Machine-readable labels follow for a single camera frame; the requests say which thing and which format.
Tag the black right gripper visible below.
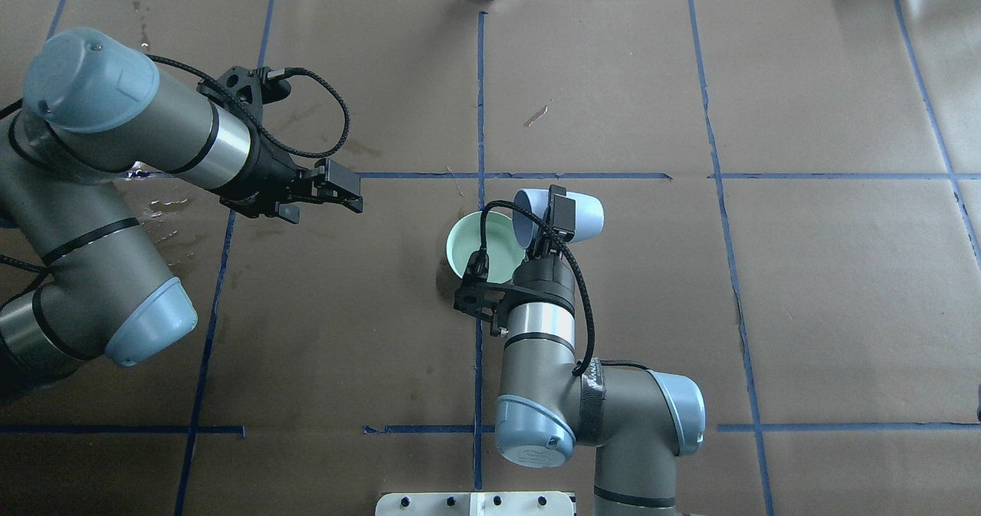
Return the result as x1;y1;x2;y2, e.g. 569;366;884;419
453;185;577;337

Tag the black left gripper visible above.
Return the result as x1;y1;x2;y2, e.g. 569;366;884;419
198;66;364;225

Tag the light blue plastic cup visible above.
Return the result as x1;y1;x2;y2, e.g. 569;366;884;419
512;189;605;249

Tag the mint green bowl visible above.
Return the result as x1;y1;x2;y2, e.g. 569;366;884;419
445;210;528;284

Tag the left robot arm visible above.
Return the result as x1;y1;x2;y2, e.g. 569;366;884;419
1;27;364;404

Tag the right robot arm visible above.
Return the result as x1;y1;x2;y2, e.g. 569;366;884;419
453;185;707;515

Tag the black braided left cable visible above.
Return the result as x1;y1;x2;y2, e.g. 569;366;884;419
146;54;352;159

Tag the black braided cable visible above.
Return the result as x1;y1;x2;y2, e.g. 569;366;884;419
468;200;652;379
146;54;352;159

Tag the black braided right cable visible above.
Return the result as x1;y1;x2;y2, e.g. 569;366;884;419
468;200;652;379

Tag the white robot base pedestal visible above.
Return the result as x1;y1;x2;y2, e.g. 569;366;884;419
375;491;578;515

